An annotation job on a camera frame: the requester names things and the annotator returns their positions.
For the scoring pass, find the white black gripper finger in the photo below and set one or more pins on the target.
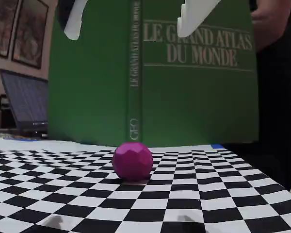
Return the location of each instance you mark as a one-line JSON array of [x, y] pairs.
[[74, 21]]

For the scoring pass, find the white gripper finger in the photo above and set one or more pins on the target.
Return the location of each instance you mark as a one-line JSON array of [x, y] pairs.
[[196, 17]]

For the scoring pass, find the pink faceted ball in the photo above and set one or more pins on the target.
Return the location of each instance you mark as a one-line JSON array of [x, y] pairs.
[[133, 161]]

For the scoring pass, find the bare person forearm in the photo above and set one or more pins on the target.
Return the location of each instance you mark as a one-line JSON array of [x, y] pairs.
[[269, 26]]

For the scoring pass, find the green atlas book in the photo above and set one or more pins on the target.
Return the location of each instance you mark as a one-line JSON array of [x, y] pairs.
[[87, 85]]

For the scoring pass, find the black open laptop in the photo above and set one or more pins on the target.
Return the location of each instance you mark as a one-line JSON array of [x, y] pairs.
[[26, 99]]

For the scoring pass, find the person torso in black shirt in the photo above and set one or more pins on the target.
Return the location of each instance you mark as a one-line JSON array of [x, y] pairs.
[[279, 109]]

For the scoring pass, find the blue tape strip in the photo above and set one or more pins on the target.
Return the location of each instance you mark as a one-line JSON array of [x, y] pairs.
[[217, 146]]

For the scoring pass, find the checkerboard printed white sheet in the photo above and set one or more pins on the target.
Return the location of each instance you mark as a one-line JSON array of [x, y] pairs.
[[208, 194]]

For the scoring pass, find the dark framed wall picture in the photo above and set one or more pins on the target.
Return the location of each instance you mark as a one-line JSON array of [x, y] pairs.
[[30, 36], [2, 26]]

